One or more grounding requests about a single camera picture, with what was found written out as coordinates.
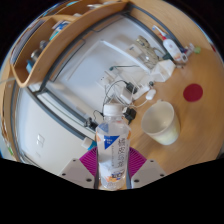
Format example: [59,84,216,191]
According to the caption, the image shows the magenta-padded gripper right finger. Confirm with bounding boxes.
[128,146,167,189]

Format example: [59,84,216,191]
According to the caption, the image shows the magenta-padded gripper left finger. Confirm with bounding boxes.
[59,146,100,189]

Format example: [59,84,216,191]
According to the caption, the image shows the clear water bottle white cap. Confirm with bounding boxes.
[95,102,132,191]

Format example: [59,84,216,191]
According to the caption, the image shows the blue bottle white cap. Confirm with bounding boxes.
[81,137,98,151]

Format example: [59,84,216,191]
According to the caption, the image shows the pale yellow cup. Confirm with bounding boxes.
[140,99,181,146]

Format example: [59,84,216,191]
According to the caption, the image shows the small black charger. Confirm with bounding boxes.
[123,107,138,125]

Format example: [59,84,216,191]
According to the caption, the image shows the small white oval device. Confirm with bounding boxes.
[145,88,157,101]

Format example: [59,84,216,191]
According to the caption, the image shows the white power strip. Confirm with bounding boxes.
[118,83,151,105]

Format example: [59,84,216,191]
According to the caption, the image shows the flat round red coaster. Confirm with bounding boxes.
[182,83,204,103]

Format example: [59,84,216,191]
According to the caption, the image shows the white tissue box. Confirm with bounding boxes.
[153,59,177,83]

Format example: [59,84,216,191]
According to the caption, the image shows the white desk lamp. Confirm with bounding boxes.
[88,39,151,73]

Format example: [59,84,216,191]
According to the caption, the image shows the tree creature figurine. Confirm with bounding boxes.
[135,34,161,66]

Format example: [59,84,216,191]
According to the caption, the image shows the white wall switches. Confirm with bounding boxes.
[34,133,46,148]

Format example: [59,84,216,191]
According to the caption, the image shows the grey metal frame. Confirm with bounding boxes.
[9,3,188,143]

